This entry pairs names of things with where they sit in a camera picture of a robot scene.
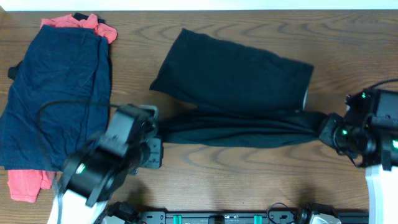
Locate navy blue garment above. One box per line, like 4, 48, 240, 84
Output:
0, 25, 113, 172

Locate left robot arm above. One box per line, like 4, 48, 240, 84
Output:
48, 105, 164, 223

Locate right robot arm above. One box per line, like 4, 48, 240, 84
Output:
319, 88, 397, 224

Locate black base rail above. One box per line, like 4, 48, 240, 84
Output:
94, 202, 369, 224

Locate red garment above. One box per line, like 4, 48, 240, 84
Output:
7, 13, 118, 203

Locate black shorts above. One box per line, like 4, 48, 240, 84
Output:
150, 29, 326, 148

